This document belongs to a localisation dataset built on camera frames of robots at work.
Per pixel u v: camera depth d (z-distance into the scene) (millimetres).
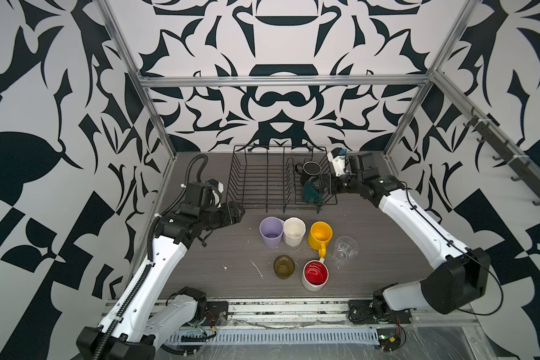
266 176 1083
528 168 553
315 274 809
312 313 759
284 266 827
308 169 987
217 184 693
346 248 838
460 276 405
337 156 710
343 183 673
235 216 648
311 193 971
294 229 874
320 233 898
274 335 713
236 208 660
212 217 602
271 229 859
